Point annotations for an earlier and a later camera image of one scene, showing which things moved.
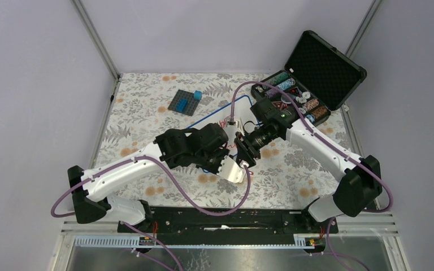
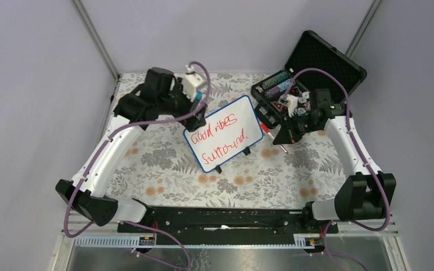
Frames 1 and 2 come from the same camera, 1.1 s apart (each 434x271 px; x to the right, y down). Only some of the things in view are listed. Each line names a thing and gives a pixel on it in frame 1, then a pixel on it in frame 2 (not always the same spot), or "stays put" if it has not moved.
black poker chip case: (317, 79) stays put
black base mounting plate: (299, 221) stays put
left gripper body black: (211, 162) → (175, 104)
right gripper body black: (250, 144) → (304, 125)
